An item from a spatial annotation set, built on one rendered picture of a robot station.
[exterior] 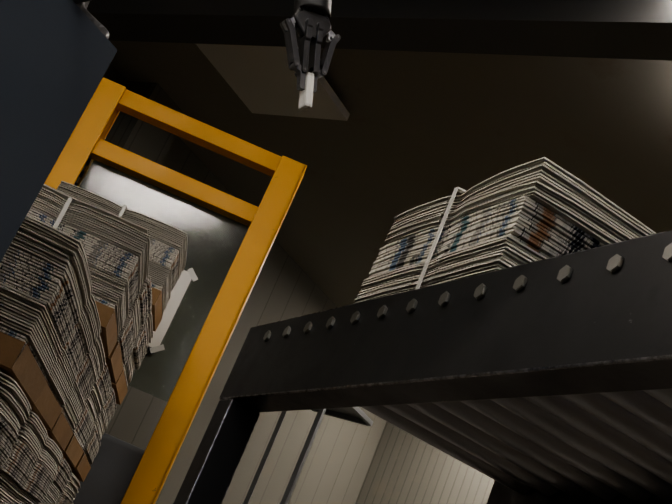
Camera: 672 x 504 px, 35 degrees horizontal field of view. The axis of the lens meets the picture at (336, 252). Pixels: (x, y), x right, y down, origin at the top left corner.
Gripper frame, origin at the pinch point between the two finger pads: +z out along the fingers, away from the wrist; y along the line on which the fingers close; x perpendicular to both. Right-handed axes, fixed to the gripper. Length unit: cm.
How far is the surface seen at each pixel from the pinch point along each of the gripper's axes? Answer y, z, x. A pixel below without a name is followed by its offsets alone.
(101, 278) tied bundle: 23, 36, -39
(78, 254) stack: 45, 43, 13
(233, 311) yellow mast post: -52, 21, -130
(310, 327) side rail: 26, 55, 52
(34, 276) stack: 52, 47, 13
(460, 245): 12, 44, 66
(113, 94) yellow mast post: -13, -49, -155
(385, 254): 9, 41, 44
